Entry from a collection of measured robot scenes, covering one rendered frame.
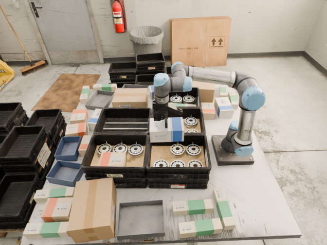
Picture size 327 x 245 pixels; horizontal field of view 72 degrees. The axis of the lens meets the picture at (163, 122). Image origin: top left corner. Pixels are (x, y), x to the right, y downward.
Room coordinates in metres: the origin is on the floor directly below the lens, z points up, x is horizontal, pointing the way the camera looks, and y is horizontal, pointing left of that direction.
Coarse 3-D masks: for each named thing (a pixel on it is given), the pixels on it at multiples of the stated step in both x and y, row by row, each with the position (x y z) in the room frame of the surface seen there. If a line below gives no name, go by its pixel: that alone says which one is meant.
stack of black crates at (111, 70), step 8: (112, 64) 3.13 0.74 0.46; (120, 64) 3.14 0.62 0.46; (128, 64) 3.14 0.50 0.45; (136, 64) 3.07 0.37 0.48; (112, 72) 2.85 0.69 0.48; (120, 72) 2.85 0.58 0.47; (128, 72) 2.85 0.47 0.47; (136, 72) 2.91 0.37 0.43; (112, 80) 2.85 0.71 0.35; (120, 80) 2.86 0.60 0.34; (128, 80) 2.86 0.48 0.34
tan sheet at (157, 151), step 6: (156, 150) 1.07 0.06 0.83; (162, 150) 1.06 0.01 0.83; (168, 150) 1.06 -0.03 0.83; (156, 156) 1.01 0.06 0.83; (162, 156) 1.01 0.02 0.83; (168, 156) 1.01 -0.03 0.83; (186, 156) 1.00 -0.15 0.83; (150, 162) 0.96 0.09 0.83; (168, 162) 0.95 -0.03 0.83; (186, 162) 0.95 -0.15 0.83; (204, 162) 0.95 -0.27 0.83
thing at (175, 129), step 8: (152, 120) 1.04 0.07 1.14; (168, 120) 1.03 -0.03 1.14; (176, 120) 1.03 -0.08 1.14; (152, 128) 0.96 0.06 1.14; (168, 128) 0.96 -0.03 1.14; (176, 128) 0.96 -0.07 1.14; (152, 136) 0.94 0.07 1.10; (160, 136) 0.94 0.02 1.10; (168, 136) 0.94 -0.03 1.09; (176, 136) 0.94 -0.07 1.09
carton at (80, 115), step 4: (84, 108) 1.65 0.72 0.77; (76, 112) 1.60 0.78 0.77; (80, 112) 1.59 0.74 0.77; (84, 112) 1.59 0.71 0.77; (72, 116) 1.54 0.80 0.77; (76, 116) 1.54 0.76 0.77; (80, 116) 1.54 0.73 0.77; (84, 116) 1.54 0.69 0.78; (72, 120) 1.49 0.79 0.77; (76, 120) 1.49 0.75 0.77; (80, 120) 1.49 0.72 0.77; (84, 120) 1.50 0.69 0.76
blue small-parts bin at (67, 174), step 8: (56, 168) 1.01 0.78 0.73; (64, 168) 1.03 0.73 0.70; (72, 168) 1.03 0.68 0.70; (80, 168) 0.98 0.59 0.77; (48, 176) 0.93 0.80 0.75; (56, 176) 0.96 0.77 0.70; (64, 176) 0.96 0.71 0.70; (72, 176) 0.96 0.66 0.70; (80, 176) 0.95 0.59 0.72; (64, 184) 0.88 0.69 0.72; (72, 184) 0.87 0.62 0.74
